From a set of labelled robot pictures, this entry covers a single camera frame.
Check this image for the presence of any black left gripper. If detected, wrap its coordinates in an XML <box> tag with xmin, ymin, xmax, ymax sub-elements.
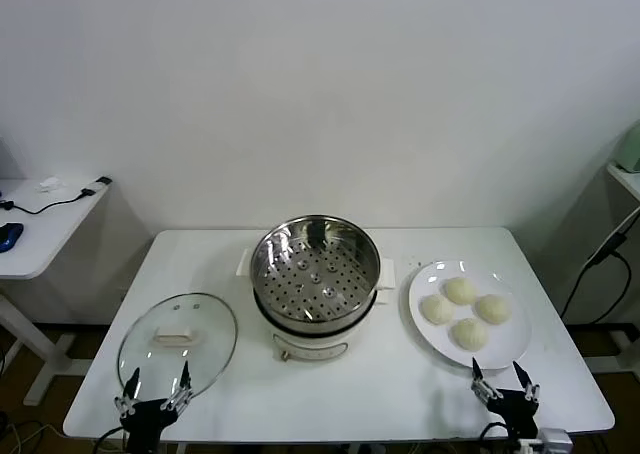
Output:
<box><xmin>113</xmin><ymin>360</ymin><xmax>195</xmax><ymax>454</ymax></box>

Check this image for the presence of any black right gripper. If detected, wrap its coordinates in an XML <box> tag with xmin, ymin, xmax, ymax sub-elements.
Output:
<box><xmin>469</xmin><ymin>357</ymin><xmax>542</xmax><ymax>440</ymax></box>

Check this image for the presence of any white steamed baozi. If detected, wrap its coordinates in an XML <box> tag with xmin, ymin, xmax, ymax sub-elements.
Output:
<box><xmin>449</xmin><ymin>317</ymin><xmax>489</xmax><ymax>352</ymax></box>
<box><xmin>443</xmin><ymin>275</ymin><xmax>479</xmax><ymax>306</ymax></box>
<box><xmin>418</xmin><ymin>293</ymin><xmax>455</xmax><ymax>325</ymax></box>
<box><xmin>473</xmin><ymin>293</ymin><xmax>514</xmax><ymax>324</ymax></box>

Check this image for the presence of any round glass pot lid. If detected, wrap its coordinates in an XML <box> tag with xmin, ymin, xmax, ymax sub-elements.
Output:
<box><xmin>117</xmin><ymin>292</ymin><xmax>238</xmax><ymax>406</ymax></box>

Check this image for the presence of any stainless steel steamer basket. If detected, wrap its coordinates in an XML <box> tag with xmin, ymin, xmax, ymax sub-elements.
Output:
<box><xmin>249</xmin><ymin>214</ymin><xmax>382</xmax><ymax>334</ymax></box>

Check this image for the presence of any white round plate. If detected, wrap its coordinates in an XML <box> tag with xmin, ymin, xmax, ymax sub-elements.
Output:
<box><xmin>407</xmin><ymin>259</ymin><xmax>532</xmax><ymax>371</ymax></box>

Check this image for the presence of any white electric cooker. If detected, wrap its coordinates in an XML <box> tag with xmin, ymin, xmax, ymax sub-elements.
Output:
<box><xmin>235</xmin><ymin>246</ymin><xmax>396</xmax><ymax>363</ymax></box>

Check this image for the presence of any white side table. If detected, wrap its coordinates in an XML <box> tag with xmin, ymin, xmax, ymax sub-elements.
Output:
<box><xmin>0</xmin><ymin>176</ymin><xmax>114</xmax><ymax>408</ymax></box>

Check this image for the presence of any blue computer mouse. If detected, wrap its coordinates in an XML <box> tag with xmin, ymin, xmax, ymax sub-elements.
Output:
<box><xmin>0</xmin><ymin>222</ymin><xmax>25</xmax><ymax>254</ymax></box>

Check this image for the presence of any white shelf table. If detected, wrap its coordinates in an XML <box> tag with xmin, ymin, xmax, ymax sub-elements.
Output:
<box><xmin>605</xmin><ymin>161</ymin><xmax>640</xmax><ymax>235</ymax></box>

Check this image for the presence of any pale green appliance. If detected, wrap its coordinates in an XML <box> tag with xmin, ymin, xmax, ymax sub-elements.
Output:
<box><xmin>613</xmin><ymin>121</ymin><xmax>640</xmax><ymax>174</ymax></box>

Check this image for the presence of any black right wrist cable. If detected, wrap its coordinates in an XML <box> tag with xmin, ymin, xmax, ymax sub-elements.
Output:
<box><xmin>477</xmin><ymin>421</ymin><xmax>511</xmax><ymax>454</ymax></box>

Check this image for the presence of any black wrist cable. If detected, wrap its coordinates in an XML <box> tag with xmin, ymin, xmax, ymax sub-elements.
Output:
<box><xmin>94</xmin><ymin>426</ymin><xmax>126</xmax><ymax>454</ymax></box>
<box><xmin>477</xmin><ymin>421</ymin><xmax>511</xmax><ymax>454</ymax></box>

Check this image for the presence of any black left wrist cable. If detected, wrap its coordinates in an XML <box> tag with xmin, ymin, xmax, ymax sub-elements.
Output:
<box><xmin>94</xmin><ymin>426</ymin><xmax>126</xmax><ymax>454</ymax></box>

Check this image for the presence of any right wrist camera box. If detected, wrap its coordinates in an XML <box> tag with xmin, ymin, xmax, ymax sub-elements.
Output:
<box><xmin>519</xmin><ymin>426</ymin><xmax>574</xmax><ymax>454</ymax></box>

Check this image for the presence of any black power cable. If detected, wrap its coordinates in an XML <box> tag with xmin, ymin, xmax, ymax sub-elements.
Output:
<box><xmin>558</xmin><ymin>206</ymin><xmax>640</xmax><ymax>325</ymax></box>

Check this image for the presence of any black cable with adapters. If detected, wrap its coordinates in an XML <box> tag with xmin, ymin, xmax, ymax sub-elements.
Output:
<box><xmin>0</xmin><ymin>175</ymin><xmax>112</xmax><ymax>216</ymax></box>

